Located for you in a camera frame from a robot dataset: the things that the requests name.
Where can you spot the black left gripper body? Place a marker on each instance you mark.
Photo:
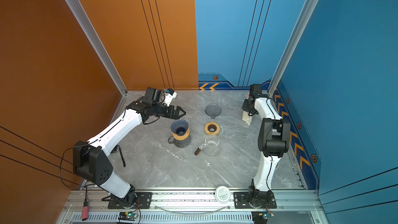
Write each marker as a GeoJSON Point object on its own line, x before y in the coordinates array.
{"type": "Point", "coordinates": [162, 110]}

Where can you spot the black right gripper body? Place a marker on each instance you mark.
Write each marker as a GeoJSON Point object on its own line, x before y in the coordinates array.
{"type": "Point", "coordinates": [246, 107]}

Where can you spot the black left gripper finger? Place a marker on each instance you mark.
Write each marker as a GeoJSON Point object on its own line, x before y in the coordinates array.
{"type": "Point", "coordinates": [177, 116]}
{"type": "Point", "coordinates": [179, 111]}

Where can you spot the blue ribbed glass dripper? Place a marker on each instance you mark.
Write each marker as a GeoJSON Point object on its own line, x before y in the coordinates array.
{"type": "Point", "coordinates": [179, 126]}

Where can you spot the bamboo dripper ring stand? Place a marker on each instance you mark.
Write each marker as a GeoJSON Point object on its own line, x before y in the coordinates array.
{"type": "Point", "coordinates": [182, 137]}

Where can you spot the ribbed glass coffee server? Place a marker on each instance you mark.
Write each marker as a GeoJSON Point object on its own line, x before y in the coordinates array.
{"type": "Point", "coordinates": [179, 143]}

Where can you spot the orange coffee filter pack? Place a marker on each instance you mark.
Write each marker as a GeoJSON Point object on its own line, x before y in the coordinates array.
{"type": "Point", "coordinates": [246, 117]}

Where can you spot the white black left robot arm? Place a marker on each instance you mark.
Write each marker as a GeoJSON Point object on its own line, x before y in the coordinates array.
{"type": "Point", "coordinates": [90, 159]}

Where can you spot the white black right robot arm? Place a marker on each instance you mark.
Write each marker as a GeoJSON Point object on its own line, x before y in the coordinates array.
{"type": "Point", "coordinates": [273, 143]}

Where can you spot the grey ribbed glass dripper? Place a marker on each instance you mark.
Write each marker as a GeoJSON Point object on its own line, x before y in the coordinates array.
{"type": "Point", "coordinates": [213, 110]}

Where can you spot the white round lid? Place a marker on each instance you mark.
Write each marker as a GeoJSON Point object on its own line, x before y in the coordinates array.
{"type": "Point", "coordinates": [222, 194]}

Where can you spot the green circuit board left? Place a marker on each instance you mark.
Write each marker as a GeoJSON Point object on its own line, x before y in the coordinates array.
{"type": "Point", "coordinates": [128, 217]}

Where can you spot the circuit board right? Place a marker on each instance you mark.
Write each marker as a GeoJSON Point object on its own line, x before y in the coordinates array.
{"type": "Point", "coordinates": [262, 217]}

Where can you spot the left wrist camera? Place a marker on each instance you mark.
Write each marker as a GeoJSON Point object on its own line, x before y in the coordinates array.
{"type": "Point", "coordinates": [157, 96]}

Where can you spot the clear glass pitcher wooden handle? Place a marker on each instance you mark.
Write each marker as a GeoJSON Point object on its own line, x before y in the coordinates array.
{"type": "Point", "coordinates": [211, 146]}

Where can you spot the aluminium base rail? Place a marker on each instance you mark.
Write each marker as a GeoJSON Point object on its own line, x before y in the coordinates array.
{"type": "Point", "coordinates": [193, 206]}

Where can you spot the red handled screwdriver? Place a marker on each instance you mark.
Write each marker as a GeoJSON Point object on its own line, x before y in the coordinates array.
{"type": "Point", "coordinates": [85, 210]}

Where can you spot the aluminium right corner post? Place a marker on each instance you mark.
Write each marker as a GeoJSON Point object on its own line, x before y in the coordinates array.
{"type": "Point", "coordinates": [300, 25]}

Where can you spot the aluminium corner post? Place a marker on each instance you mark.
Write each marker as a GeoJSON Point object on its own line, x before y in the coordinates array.
{"type": "Point", "coordinates": [300, 25]}
{"type": "Point", "coordinates": [86, 25]}

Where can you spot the aluminium left corner post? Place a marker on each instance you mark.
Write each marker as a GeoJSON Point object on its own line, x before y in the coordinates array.
{"type": "Point", "coordinates": [86, 25]}

